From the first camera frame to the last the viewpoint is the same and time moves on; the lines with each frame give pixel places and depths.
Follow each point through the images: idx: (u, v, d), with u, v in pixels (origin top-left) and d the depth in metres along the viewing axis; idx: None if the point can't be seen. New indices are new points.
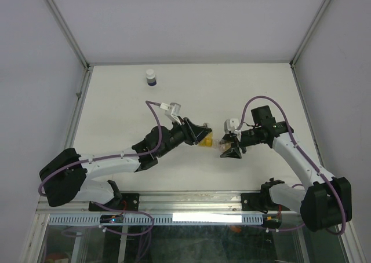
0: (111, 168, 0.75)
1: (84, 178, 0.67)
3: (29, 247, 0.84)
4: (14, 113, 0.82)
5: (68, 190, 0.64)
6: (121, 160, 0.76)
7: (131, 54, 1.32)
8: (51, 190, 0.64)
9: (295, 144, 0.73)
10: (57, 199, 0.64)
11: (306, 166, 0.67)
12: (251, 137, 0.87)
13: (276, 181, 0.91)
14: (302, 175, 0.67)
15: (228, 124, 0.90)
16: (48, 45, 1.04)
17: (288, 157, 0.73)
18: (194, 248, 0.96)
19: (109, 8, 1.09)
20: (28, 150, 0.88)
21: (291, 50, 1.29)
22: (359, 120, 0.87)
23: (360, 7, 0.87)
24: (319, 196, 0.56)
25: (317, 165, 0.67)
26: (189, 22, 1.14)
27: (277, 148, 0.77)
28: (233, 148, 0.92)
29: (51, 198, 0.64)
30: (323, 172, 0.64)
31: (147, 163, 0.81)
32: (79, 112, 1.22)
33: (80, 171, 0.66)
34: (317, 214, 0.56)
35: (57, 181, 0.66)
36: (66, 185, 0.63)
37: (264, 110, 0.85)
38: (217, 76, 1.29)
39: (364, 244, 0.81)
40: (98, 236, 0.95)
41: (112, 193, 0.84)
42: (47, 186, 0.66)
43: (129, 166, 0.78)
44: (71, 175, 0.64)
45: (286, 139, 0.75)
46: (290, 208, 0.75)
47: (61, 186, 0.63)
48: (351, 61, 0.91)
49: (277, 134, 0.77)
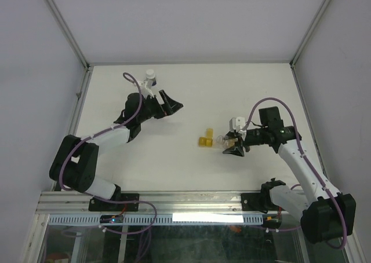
0: (109, 141, 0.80)
1: (96, 150, 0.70)
3: (29, 247, 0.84)
4: (15, 113, 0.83)
5: (88, 167, 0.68)
6: (115, 131, 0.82)
7: (131, 55, 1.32)
8: (74, 178, 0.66)
9: (302, 153, 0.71)
10: (84, 181, 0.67)
11: (312, 179, 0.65)
12: (256, 137, 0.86)
13: (277, 181, 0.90)
14: (305, 185, 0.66)
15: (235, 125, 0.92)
16: (47, 44, 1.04)
17: (293, 164, 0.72)
18: (194, 248, 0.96)
19: (110, 8, 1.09)
20: (28, 150, 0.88)
21: (291, 50, 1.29)
22: (359, 120, 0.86)
23: (359, 8, 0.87)
24: (323, 211, 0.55)
25: (323, 179, 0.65)
26: (189, 22, 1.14)
27: (283, 153, 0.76)
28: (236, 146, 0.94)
29: (78, 184, 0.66)
30: (327, 187, 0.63)
31: (134, 130, 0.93)
32: (79, 112, 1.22)
33: (89, 146, 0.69)
34: (318, 227, 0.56)
35: (73, 168, 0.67)
36: (87, 163, 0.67)
37: (272, 109, 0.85)
38: (218, 75, 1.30)
39: (364, 244, 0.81)
40: (98, 236, 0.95)
41: (113, 185, 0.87)
42: (66, 179, 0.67)
43: (123, 135, 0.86)
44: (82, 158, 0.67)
45: (293, 147, 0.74)
46: (287, 210, 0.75)
47: (82, 167, 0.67)
48: (351, 61, 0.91)
49: (284, 140, 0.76)
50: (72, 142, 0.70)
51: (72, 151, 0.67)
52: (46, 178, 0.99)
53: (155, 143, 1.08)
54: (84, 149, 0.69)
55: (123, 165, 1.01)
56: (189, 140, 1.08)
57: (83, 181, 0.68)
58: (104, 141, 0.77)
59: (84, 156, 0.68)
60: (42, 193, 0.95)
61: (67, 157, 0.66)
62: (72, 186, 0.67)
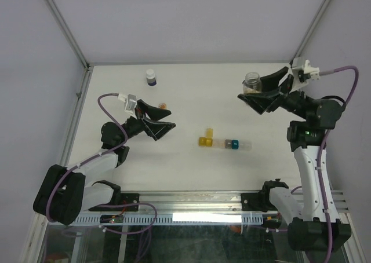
0: (96, 168, 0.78)
1: (84, 179, 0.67)
3: (29, 247, 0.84)
4: (14, 112, 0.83)
5: (75, 197, 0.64)
6: (101, 157, 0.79)
7: (131, 54, 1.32)
8: (60, 209, 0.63)
9: (318, 166, 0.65)
10: (71, 211, 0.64)
11: (316, 197, 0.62)
12: (295, 105, 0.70)
13: (281, 182, 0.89)
14: (308, 199, 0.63)
15: (312, 69, 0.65)
16: (48, 44, 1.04)
17: (304, 171, 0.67)
18: (193, 248, 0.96)
19: (110, 8, 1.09)
20: (28, 150, 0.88)
21: (291, 49, 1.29)
22: (359, 120, 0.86)
23: (360, 7, 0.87)
24: (313, 229, 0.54)
25: (328, 200, 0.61)
26: (189, 21, 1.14)
27: (297, 156, 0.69)
28: (280, 93, 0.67)
29: (64, 216, 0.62)
30: (329, 211, 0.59)
31: (122, 154, 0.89)
32: (79, 112, 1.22)
33: (76, 176, 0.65)
34: (302, 240, 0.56)
35: (59, 199, 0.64)
36: (74, 192, 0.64)
37: (328, 124, 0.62)
38: (218, 75, 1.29)
39: (364, 244, 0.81)
40: (98, 236, 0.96)
41: (111, 188, 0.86)
42: (51, 210, 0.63)
43: (111, 161, 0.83)
44: (69, 188, 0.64)
45: (311, 155, 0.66)
46: (280, 211, 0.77)
47: (66, 198, 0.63)
48: (351, 61, 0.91)
49: (305, 143, 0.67)
50: (58, 172, 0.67)
51: (58, 183, 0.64)
52: None
53: (155, 143, 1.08)
54: (72, 178, 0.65)
55: (124, 166, 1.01)
56: (189, 140, 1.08)
57: (69, 211, 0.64)
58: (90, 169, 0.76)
59: (70, 185, 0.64)
60: None
61: (54, 187, 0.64)
62: (57, 217, 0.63)
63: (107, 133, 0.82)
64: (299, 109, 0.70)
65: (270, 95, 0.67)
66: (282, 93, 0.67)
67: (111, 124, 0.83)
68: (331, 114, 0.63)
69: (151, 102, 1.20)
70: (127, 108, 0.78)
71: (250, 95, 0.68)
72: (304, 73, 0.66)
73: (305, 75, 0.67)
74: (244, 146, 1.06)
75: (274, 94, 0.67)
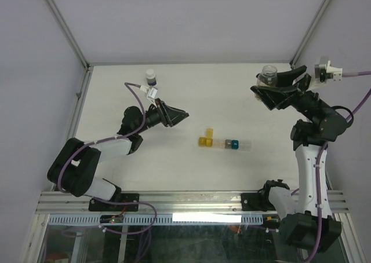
0: (110, 150, 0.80)
1: (98, 155, 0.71)
3: (29, 247, 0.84)
4: (14, 112, 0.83)
5: (87, 171, 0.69)
6: (117, 141, 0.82)
7: (131, 54, 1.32)
8: (71, 181, 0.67)
9: (316, 164, 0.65)
10: (81, 185, 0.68)
11: (310, 192, 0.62)
12: (306, 105, 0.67)
13: (283, 183, 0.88)
14: (301, 194, 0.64)
15: (335, 69, 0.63)
16: (47, 44, 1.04)
17: (301, 168, 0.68)
18: (194, 248, 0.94)
19: (109, 8, 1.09)
20: (28, 150, 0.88)
21: (291, 49, 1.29)
22: (359, 120, 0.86)
23: (360, 7, 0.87)
24: (302, 225, 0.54)
25: (322, 197, 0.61)
26: (189, 21, 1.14)
27: (297, 154, 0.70)
28: (297, 89, 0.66)
29: (75, 189, 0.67)
30: (322, 207, 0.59)
31: (136, 142, 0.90)
32: (79, 112, 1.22)
33: (91, 151, 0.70)
34: (293, 235, 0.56)
35: (72, 171, 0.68)
36: (87, 165, 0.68)
37: (330, 136, 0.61)
38: (218, 75, 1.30)
39: (364, 245, 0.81)
40: (98, 236, 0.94)
41: (114, 186, 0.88)
42: (63, 181, 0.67)
43: (123, 147, 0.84)
44: (84, 161, 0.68)
45: (311, 153, 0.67)
46: (277, 210, 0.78)
47: (80, 171, 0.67)
48: (351, 61, 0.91)
49: (306, 141, 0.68)
50: (75, 146, 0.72)
51: (73, 156, 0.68)
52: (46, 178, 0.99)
53: (155, 143, 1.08)
54: (87, 153, 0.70)
55: (124, 165, 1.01)
56: (190, 139, 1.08)
57: (80, 185, 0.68)
58: (105, 149, 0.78)
59: (85, 158, 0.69)
60: (42, 193, 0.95)
61: (68, 159, 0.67)
62: (68, 189, 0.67)
63: (128, 117, 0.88)
64: (310, 110, 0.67)
65: (285, 90, 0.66)
66: (299, 90, 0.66)
67: (134, 109, 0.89)
68: (334, 130, 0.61)
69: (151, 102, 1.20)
70: (148, 97, 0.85)
71: (262, 88, 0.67)
72: (326, 72, 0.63)
73: (327, 75, 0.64)
74: (244, 146, 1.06)
75: (290, 90, 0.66)
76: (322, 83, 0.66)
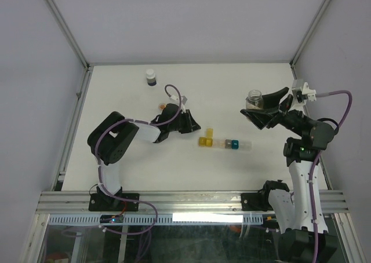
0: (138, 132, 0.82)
1: (136, 131, 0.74)
3: (29, 247, 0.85)
4: (15, 112, 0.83)
5: (124, 143, 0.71)
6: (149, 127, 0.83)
7: (131, 54, 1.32)
8: (108, 148, 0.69)
9: (310, 179, 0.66)
10: (115, 155, 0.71)
11: (305, 207, 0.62)
12: (292, 123, 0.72)
13: (283, 183, 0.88)
14: (297, 210, 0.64)
15: (310, 91, 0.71)
16: (47, 43, 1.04)
17: (295, 183, 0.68)
18: (194, 248, 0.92)
19: (109, 8, 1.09)
20: (28, 150, 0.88)
21: (291, 50, 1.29)
22: (359, 120, 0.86)
23: (360, 7, 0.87)
24: (299, 240, 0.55)
25: (317, 212, 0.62)
26: (189, 22, 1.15)
27: (290, 170, 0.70)
28: (280, 110, 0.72)
29: (109, 156, 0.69)
30: (317, 221, 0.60)
31: (163, 134, 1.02)
32: (79, 112, 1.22)
33: (130, 125, 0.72)
34: (290, 251, 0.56)
35: (110, 139, 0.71)
36: (124, 138, 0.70)
37: (321, 145, 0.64)
38: (218, 75, 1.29)
39: (364, 245, 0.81)
40: (98, 236, 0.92)
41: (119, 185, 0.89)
42: (100, 148, 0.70)
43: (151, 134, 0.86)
44: (122, 133, 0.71)
45: (304, 168, 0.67)
46: (277, 218, 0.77)
47: (120, 139, 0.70)
48: (351, 61, 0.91)
49: (299, 157, 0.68)
50: (117, 119, 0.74)
51: (112, 126, 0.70)
52: (46, 178, 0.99)
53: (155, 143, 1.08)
54: (126, 126, 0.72)
55: (124, 165, 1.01)
56: (189, 140, 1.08)
57: (115, 154, 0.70)
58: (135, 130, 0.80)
59: (124, 131, 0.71)
60: (43, 193, 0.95)
61: (109, 127, 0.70)
62: (103, 156, 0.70)
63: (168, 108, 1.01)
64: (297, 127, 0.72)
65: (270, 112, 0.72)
66: (281, 110, 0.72)
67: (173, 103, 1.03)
68: (325, 136, 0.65)
69: (151, 102, 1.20)
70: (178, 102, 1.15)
71: (251, 111, 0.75)
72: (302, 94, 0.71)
73: (302, 97, 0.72)
74: (244, 146, 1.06)
75: (274, 111, 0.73)
76: (300, 103, 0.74)
